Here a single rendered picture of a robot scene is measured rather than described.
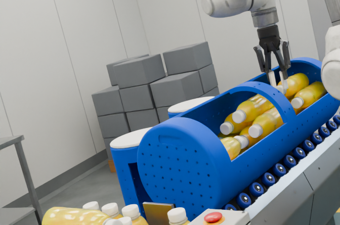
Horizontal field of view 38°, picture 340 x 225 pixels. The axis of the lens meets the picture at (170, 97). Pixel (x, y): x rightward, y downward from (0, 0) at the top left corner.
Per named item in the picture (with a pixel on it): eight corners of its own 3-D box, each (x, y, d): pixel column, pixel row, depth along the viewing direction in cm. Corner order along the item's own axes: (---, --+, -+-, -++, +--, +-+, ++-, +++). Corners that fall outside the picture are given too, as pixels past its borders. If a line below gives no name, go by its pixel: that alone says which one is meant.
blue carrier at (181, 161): (343, 128, 192) (340, 56, 186) (226, 234, 127) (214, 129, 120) (276, 122, 210) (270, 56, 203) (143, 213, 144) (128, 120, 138)
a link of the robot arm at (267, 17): (258, 11, 181) (261, 27, 182) (246, 14, 175) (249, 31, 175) (280, 6, 176) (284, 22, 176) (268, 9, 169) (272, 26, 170)
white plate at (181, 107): (213, 93, 282) (214, 95, 282) (166, 105, 281) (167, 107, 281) (220, 100, 254) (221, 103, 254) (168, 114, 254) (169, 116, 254)
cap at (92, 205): (96, 211, 122) (94, 205, 122) (82, 214, 123) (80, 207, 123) (100, 205, 126) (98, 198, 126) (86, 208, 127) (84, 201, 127)
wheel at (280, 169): (284, 163, 156) (280, 166, 158) (273, 161, 154) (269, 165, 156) (289, 174, 153) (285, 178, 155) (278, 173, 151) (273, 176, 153)
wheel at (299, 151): (303, 146, 168) (299, 150, 169) (293, 144, 166) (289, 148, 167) (308, 157, 165) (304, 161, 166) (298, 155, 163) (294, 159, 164)
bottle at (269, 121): (271, 120, 172) (245, 137, 158) (272, 101, 170) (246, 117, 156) (290, 125, 168) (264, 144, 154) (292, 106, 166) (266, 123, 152)
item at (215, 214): (226, 217, 95) (225, 211, 95) (216, 225, 93) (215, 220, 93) (211, 216, 98) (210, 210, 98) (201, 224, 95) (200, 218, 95)
